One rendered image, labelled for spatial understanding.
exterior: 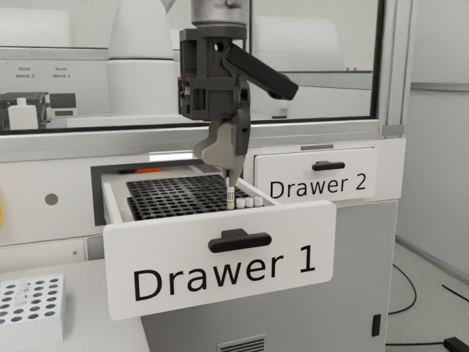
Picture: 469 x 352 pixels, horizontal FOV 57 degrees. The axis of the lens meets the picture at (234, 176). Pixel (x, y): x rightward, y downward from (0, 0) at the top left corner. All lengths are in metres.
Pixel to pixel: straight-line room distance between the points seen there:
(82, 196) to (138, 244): 0.34
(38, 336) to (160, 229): 0.22
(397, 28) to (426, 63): 1.78
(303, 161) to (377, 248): 0.32
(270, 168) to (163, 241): 0.42
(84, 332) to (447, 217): 2.31
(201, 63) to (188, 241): 0.22
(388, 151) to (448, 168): 1.63
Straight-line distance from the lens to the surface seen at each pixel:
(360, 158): 0.98
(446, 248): 2.75
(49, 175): 0.81
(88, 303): 0.70
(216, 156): 0.58
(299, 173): 0.91
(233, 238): 0.48
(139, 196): 0.71
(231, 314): 0.98
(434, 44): 2.78
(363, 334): 1.20
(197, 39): 0.57
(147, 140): 0.82
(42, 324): 0.61
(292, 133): 0.91
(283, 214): 0.54
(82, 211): 0.83
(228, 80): 0.56
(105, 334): 0.62
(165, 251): 0.50
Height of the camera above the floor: 1.09
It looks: 13 degrees down
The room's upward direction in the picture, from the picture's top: straight up
